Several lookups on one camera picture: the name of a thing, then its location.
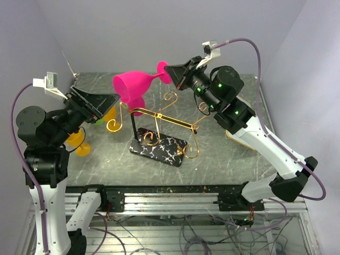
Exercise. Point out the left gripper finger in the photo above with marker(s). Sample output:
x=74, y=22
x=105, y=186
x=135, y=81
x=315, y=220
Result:
x=98, y=104
x=77, y=103

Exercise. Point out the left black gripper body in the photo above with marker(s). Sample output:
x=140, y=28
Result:
x=74, y=113

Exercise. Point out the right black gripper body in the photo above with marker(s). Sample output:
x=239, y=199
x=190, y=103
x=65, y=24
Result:
x=196, y=79

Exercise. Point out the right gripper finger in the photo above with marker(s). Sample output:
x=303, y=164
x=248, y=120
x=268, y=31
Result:
x=195, y=61
x=181, y=75

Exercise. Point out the orange wine glass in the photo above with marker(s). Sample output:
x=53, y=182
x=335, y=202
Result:
x=77, y=141
x=110, y=115

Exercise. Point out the green wine glass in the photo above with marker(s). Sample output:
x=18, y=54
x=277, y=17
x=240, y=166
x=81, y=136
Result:
x=99, y=122

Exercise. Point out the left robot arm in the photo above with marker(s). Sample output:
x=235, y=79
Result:
x=45, y=164

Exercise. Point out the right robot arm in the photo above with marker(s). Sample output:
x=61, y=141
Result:
x=219, y=91

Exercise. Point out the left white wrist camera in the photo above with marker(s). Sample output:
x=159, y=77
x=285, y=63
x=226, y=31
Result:
x=49, y=84

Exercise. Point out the gold wire wine glass rack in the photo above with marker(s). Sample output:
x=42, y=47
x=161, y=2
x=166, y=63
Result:
x=154, y=144

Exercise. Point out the white board with gold frame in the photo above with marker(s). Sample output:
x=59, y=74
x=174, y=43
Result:
x=239, y=140

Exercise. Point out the aluminium frame rail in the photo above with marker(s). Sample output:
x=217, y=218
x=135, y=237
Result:
x=193, y=204

